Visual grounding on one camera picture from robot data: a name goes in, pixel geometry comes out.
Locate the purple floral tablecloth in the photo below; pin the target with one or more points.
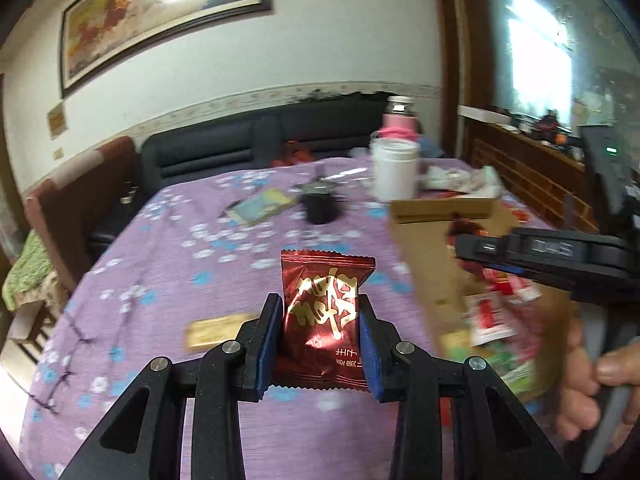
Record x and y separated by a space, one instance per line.
175 260

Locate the wooden sideboard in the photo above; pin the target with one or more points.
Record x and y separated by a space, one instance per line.
525 170

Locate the black leather sofa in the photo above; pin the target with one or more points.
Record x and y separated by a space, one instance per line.
200 155

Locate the small wall plaque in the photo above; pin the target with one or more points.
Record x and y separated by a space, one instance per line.
56 120

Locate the brown armchair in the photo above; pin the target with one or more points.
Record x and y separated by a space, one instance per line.
75 200

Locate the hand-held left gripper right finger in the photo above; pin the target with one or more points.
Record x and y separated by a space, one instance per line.
370 360

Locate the wall socket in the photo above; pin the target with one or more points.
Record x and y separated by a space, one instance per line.
58 153

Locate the large framed painting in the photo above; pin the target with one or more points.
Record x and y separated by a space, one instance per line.
160 10

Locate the dark clothes on sofa back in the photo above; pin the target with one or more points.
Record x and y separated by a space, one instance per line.
350 95

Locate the pink sleeved bottle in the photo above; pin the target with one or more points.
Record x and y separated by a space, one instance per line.
400 122

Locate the dark red snack packet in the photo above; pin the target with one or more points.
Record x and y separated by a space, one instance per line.
320 310

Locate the white plastic jar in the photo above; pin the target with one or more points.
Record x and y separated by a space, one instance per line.
395 175

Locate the red bag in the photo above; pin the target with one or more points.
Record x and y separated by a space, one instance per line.
297 152

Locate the beige biscuit packet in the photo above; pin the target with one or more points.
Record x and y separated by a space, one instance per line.
215 332

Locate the yellow notebook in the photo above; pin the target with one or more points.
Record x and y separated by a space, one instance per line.
260 205

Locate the black cup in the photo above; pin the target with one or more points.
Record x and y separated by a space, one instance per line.
320 207

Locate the wooden stool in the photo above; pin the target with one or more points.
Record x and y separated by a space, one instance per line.
30 320

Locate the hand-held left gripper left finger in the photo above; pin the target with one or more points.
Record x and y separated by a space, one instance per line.
265 355

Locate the person's right hand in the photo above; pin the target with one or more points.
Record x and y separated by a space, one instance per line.
575 400

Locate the pile of mixed snack packets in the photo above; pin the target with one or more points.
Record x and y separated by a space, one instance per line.
492 315

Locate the white crumpled cloth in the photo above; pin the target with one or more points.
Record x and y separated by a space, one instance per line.
480 180

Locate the shallow cardboard box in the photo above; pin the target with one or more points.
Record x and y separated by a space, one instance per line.
425 270

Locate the small red black object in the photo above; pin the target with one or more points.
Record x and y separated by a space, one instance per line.
547 122

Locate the purple-framed eyeglasses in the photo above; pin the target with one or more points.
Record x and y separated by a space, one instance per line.
82 338

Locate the green patterned cloth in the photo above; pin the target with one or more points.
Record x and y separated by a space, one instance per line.
27 265

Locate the etched glass mirror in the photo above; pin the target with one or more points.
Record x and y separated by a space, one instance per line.
550 35

